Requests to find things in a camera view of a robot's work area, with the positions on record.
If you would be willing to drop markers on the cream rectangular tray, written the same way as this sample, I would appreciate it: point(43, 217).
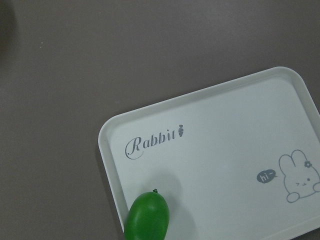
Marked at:
point(233, 161)

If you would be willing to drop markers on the green lime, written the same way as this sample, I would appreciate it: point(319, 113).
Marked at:
point(148, 217)

